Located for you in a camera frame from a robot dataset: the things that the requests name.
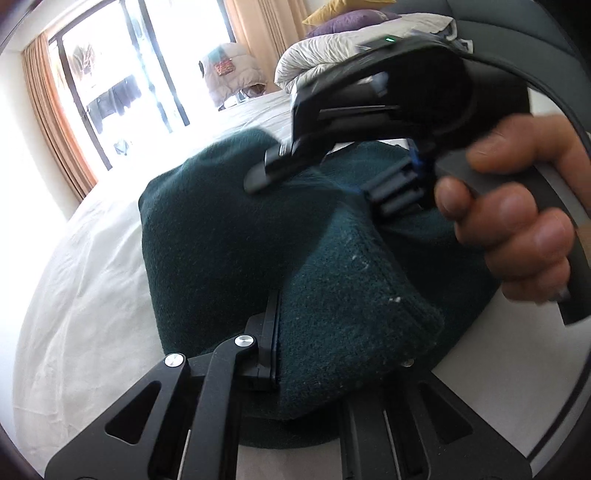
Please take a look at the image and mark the dark hanging clothes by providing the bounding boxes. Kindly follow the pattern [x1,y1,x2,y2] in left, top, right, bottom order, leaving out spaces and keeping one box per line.
[87,78,142,119]

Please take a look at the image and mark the purple pillow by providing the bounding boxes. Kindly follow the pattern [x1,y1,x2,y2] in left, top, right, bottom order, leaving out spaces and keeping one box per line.
[307,9,403,39]

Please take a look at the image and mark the grey quilted duvet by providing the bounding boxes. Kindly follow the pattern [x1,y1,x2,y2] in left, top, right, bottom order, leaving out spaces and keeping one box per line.
[274,12,474,94]

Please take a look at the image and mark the dark green knit sweater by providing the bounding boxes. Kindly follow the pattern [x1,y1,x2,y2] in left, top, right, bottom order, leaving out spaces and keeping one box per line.
[139,127,502,449]

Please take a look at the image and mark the black-framed window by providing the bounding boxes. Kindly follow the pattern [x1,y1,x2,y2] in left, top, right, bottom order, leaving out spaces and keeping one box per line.
[47,0,237,172]

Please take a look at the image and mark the beige puffer jacket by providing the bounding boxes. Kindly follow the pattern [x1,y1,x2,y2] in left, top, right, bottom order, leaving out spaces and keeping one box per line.
[199,42,269,108]

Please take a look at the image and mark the person's right hand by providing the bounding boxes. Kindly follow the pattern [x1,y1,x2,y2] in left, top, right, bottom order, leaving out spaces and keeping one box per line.
[435,113,591,305]

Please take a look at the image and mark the yellow pillow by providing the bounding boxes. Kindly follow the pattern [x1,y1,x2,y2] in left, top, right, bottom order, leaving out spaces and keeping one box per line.
[302,0,385,27]

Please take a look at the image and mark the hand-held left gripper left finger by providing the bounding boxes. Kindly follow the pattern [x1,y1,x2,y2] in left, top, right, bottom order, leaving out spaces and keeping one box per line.
[44,290,282,480]

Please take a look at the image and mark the orange-beige curtain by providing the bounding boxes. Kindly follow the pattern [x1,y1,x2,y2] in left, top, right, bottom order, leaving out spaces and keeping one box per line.
[223,0,308,64]
[21,32,99,200]

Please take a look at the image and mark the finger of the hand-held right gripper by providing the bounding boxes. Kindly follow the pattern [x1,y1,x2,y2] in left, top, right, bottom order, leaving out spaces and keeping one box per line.
[243,137,334,194]
[362,137,438,220]

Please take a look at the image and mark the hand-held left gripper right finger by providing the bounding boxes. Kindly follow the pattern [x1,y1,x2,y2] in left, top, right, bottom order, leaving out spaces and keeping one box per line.
[338,357,535,480]

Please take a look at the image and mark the bed with white sheet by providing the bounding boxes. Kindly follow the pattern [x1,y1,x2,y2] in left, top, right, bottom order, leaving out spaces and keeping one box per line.
[9,88,583,480]

